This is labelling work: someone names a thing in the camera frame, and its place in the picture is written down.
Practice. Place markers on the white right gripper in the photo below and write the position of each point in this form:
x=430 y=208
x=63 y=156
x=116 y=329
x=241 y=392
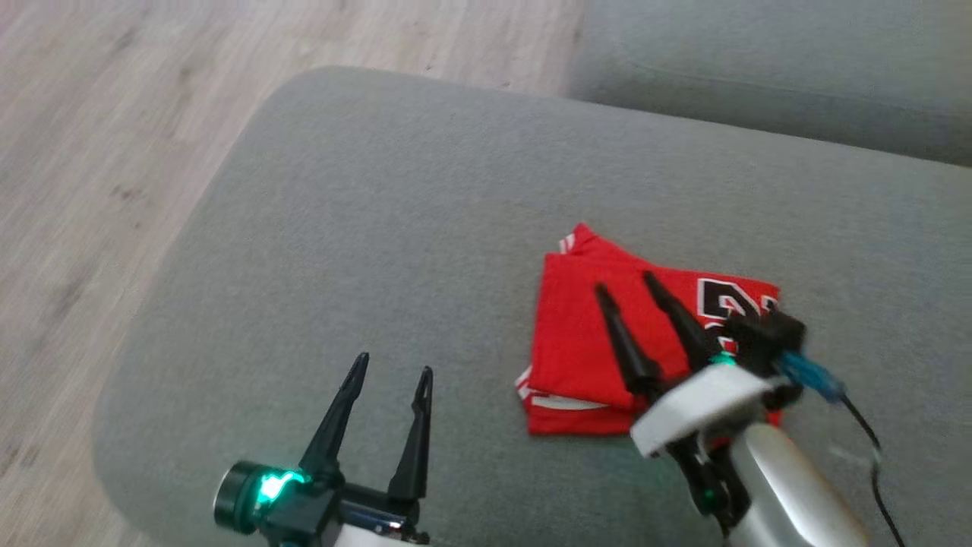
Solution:
x=702 y=406

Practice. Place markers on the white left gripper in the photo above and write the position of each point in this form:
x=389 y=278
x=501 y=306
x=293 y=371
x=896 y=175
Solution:
x=311 y=509

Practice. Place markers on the red white sports jersey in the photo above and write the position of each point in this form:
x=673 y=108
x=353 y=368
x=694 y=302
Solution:
x=577 y=342

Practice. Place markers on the large grey sofa seat cushion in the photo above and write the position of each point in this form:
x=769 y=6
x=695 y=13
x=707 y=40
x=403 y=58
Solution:
x=418 y=251

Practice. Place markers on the grey sofa cushion with seam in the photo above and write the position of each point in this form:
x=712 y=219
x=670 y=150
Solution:
x=797 y=68

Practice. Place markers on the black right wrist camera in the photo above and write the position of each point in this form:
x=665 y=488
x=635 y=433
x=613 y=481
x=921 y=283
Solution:
x=763 y=338

